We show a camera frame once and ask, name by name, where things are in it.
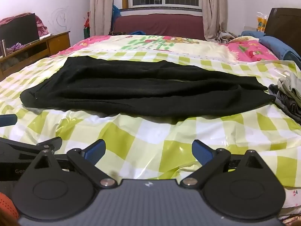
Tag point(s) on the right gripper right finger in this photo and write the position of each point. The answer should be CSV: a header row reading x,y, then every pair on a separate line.
x,y
212,163

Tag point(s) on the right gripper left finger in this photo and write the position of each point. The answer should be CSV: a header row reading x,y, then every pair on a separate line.
x,y
84,162

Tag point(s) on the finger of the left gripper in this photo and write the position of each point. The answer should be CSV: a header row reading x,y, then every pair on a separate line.
x,y
7,120
53,144

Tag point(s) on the black pants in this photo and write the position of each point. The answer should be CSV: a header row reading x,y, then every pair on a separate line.
x,y
154,89

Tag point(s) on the wooden tv cabinet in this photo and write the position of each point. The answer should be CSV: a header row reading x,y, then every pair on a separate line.
x,y
33,52

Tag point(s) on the black television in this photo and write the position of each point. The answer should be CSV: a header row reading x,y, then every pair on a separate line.
x,y
21,30

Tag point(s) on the pink floral cloth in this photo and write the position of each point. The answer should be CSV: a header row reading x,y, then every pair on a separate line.
x,y
42,29

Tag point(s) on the stack of folded clothes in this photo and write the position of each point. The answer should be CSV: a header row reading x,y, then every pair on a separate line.
x,y
287,95

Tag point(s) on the red green hanging decoration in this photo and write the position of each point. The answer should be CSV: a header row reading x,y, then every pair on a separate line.
x,y
87,27

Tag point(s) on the blue pillow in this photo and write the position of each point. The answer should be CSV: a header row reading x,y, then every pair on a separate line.
x,y
279,48

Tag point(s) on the maroon sofa cover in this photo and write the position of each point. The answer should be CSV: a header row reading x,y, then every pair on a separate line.
x,y
175,25

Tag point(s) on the blue cloth by window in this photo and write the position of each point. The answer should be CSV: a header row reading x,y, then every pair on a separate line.
x,y
115,14

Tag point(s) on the yellow plastic bag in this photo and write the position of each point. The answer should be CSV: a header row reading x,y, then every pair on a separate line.
x,y
261,21

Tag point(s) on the dark wooden headboard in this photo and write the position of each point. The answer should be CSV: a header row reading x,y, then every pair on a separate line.
x,y
285,25

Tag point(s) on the right beige curtain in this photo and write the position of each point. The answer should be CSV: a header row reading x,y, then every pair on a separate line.
x,y
215,17

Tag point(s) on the beige curtain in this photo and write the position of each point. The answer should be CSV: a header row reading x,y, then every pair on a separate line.
x,y
100,18
215,17

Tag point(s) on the left beige curtain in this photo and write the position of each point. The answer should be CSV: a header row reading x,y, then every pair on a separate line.
x,y
100,18

